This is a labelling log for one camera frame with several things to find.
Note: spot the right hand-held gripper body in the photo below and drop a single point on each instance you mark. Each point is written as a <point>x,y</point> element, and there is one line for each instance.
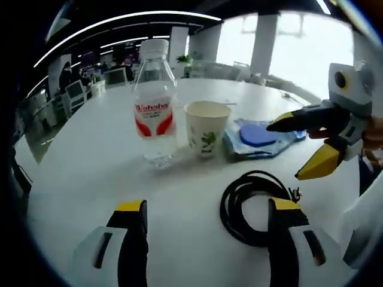
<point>353,98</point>

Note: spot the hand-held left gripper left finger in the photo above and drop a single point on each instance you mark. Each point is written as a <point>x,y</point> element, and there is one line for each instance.
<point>133,245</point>

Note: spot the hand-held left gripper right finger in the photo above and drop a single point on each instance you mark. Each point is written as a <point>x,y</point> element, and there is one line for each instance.
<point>282,248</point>

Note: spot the clear bag with blue pad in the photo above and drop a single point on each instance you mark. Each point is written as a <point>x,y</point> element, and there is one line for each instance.
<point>254,137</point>

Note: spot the paper cup with leaf print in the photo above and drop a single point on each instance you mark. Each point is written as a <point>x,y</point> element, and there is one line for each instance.
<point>206,131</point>

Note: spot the clear water bottle red label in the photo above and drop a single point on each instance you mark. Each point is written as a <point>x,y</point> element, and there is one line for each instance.
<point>154,119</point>

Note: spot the white tabletop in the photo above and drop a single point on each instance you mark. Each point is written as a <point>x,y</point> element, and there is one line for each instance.
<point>89,167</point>

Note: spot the person's right hand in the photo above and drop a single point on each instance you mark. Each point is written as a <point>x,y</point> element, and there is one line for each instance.
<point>374,137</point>

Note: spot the large bright window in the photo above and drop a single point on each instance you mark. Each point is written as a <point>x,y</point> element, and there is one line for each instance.
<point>299,53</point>

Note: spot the green potted plant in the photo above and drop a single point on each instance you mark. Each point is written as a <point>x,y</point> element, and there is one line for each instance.
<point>183,59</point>

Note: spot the white mesh office chair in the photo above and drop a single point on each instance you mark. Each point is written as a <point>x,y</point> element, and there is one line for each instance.
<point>74,95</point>
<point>115,77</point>

